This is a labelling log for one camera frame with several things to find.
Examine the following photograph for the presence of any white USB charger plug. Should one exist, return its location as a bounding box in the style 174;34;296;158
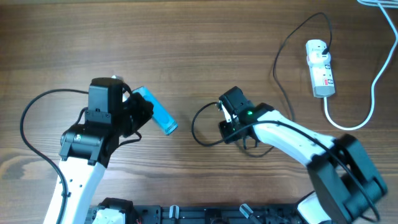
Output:
307;51;331;67

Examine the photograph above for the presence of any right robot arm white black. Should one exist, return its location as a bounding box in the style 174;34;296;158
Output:
218;86;387;223

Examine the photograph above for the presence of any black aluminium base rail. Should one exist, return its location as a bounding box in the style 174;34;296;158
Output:
86;203;305;224

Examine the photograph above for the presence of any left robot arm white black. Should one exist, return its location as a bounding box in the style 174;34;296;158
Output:
44;78;154;223

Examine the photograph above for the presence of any black USB charging cable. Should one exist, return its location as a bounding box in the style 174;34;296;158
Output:
234;11;333;158

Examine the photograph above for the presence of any white power strip cord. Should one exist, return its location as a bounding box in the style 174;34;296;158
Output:
323;0;398;131

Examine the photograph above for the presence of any blue Galaxy smartphone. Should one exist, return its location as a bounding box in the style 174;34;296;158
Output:
132;86;178;135

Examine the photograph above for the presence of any white power strip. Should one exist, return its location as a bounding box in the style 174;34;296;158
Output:
305;39;335;98

